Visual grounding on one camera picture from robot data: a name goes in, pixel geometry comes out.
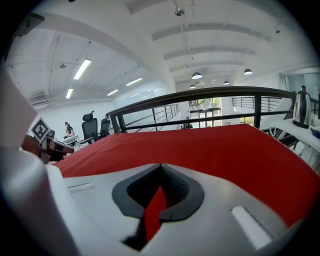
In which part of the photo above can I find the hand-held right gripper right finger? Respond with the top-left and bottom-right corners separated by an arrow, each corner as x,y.
142,163 -> 288,256

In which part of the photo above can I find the black and silver helmet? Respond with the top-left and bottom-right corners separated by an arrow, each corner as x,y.
291,90 -> 313,130

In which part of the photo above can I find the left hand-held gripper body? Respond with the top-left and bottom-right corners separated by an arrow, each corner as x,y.
29,117 -> 56,165

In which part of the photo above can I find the red tablecloth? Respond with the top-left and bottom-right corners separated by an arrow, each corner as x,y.
53,123 -> 320,244

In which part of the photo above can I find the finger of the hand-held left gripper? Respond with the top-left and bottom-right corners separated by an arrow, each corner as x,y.
51,139 -> 75,154

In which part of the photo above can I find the white table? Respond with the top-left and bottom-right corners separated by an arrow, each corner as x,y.
271,118 -> 320,166

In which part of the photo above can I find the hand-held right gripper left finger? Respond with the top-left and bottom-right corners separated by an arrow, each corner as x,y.
46,163 -> 161,256

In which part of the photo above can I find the black mesh office chair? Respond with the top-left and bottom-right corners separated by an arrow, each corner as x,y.
99,117 -> 111,138
81,110 -> 99,145

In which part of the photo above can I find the white desk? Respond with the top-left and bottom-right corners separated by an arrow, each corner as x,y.
62,134 -> 81,146

